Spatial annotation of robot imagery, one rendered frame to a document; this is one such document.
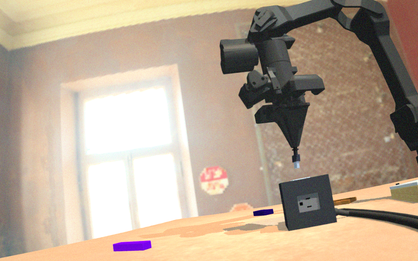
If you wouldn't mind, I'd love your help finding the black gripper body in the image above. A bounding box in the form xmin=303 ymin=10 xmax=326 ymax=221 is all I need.
xmin=254 ymin=61 xmax=325 ymax=124

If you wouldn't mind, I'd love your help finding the purple rectangular block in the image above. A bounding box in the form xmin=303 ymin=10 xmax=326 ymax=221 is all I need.
xmin=113 ymin=240 xmax=152 ymax=252

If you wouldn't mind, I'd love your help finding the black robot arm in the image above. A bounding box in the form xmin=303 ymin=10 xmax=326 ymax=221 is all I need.
xmin=220 ymin=0 xmax=418 ymax=155

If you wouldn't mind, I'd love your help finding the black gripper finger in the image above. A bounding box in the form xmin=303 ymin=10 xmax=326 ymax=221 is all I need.
xmin=266 ymin=113 xmax=294 ymax=148
xmin=274 ymin=102 xmax=310 ymax=147

